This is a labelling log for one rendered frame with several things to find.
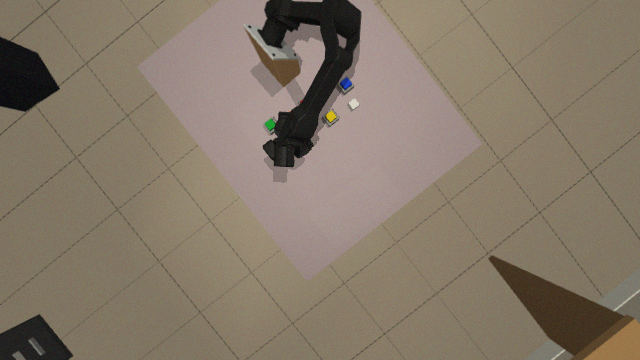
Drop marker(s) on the yellow button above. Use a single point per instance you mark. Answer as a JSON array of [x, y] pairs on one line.
[[330, 117]]

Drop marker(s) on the green button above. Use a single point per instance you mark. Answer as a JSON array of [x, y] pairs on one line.
[[269, 125]]

